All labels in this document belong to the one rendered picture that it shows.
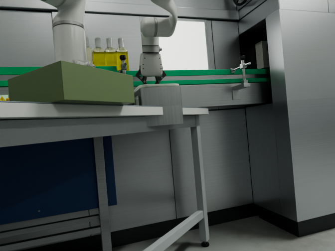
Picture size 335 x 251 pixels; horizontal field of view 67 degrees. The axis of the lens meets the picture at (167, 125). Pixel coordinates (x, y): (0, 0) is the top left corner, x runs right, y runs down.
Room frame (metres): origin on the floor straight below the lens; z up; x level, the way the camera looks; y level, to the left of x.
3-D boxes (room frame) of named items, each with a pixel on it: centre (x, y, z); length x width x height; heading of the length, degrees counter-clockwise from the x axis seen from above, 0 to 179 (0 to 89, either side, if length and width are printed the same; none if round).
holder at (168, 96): (1.15, 0.06, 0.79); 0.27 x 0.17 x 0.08; 18
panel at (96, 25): (1.47, 0.13, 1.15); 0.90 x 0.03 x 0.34; 108
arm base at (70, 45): (0.78, 0.27, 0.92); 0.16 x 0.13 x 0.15; 62
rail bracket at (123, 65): (1.18, 0.19, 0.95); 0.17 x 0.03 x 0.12; 18
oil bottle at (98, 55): (1.28, 0.32, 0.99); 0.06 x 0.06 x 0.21; 18
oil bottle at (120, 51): (1.31, 0.20, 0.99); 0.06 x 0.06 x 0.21; 17
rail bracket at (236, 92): (1.38, -0.42, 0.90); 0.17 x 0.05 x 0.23; 18
